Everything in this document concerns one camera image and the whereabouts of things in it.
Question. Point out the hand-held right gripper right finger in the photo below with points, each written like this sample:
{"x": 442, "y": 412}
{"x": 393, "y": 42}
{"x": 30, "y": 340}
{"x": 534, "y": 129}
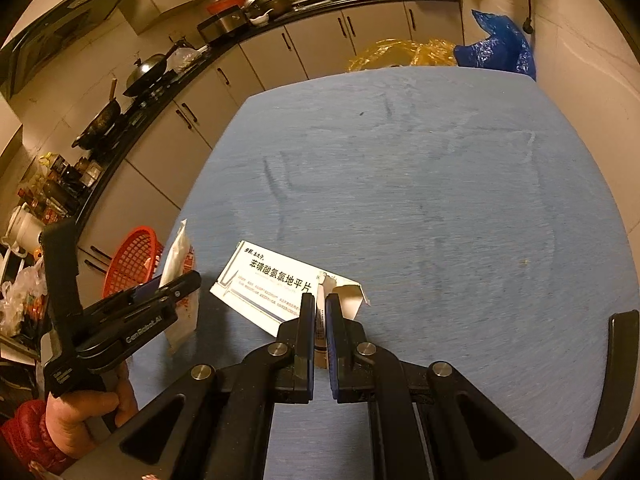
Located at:
{"x": 332, "y": 350}

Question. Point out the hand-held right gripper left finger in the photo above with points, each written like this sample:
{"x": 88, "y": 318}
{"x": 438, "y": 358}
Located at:
{"x": 310, "y": 340}

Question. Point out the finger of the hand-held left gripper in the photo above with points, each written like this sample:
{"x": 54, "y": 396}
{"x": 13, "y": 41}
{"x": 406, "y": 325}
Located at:
{"x": 130, "y": 296}
{"x": 180, "y": 287}

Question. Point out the white foil pouch red label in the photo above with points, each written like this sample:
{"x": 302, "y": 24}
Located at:
{"x": 177, "y": 265}

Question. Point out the red plastic basket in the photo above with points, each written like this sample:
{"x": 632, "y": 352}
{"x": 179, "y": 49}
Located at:
{"x": 135, "y": 260}

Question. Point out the white medicine box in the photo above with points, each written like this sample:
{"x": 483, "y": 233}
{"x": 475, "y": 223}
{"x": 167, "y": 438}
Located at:
{"x": 270, "y": 285}

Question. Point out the person's left forearm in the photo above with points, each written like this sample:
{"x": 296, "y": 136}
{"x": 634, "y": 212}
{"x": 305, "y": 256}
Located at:
{"x": 30, "y": 440}

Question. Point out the person's left hand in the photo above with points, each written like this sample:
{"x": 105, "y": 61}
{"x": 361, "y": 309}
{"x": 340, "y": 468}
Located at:
{"x": 75, "y": 410}

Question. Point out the plastic bag with oranges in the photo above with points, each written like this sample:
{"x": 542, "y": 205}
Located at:
{"x": 22, "y": 300}

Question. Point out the white electric kettle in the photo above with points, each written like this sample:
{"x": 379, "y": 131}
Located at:
{"x": 22, "y": 230}

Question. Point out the row of condiment bottles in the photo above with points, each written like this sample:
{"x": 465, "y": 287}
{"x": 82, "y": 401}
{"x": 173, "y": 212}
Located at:
{"x": 60, "y": 185}

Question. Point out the dark frying pan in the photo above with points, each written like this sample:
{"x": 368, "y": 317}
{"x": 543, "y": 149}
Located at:
{"x": 100, "y": 125}

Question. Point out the blue tablecloth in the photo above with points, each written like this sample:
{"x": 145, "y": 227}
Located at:
{"x": 400, "y": 185}

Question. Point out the white kitchen base cabinets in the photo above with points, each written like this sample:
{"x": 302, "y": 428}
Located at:
{"x": 200, "y": 110}

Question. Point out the wok with metal lid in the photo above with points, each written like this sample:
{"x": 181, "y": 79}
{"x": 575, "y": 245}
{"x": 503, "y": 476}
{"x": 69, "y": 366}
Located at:
{"x": 147, "y": 72}

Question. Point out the clear plastic bag on counter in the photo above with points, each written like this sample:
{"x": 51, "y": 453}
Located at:
{"x": 185, "y": 59}

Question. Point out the range hood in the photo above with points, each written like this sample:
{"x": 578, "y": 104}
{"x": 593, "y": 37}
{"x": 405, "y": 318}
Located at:
{"x": 65, "y": 25}

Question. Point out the black steel kitchen appliance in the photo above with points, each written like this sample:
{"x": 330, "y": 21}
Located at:
{"x": 222, "y": 27}

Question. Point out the small white bowl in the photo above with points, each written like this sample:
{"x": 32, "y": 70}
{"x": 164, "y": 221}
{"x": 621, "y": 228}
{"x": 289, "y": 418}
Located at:
{"x": 260, "y": 20}

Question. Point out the black chair back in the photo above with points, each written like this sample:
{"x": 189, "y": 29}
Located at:
{"x": 612, "y": 385}

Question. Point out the red plastic basin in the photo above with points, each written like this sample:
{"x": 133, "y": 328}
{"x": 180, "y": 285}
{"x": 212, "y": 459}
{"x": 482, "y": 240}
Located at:
{"x": 225, "y": 6}

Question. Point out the yellow plastic bag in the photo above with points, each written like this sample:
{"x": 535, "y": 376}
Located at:
{"x": 390, "y": 55}

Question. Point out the stacked metal pots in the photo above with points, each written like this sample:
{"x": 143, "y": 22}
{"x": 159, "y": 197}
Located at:
{"x": 272, "y": 2}

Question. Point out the blue plastic bag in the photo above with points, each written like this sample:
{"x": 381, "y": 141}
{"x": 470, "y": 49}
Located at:
{"x": 495, "y": 45}

